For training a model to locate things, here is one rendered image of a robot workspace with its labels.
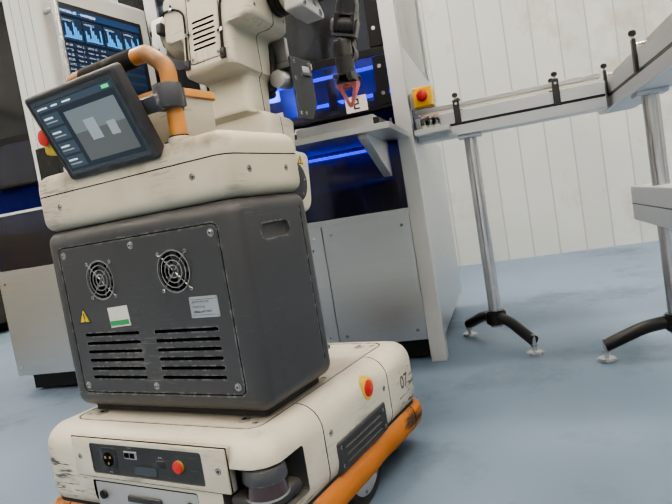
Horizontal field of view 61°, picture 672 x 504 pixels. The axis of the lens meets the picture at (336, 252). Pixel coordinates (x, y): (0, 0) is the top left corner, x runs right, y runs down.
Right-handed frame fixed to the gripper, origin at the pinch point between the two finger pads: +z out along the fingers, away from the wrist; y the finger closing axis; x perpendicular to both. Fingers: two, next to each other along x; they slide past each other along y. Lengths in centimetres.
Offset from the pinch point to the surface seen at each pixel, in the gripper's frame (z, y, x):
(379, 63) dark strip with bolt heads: -18.6, 37.6, -3.7
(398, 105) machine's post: -2.1, 37.4, -8.4
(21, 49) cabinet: -38, -18, 105
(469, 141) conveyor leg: 15, 52, -31
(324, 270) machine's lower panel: 56, 36, 30
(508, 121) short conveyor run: 10, 49, -46
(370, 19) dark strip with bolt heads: -35, 38, -3
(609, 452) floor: 95, -45, -58
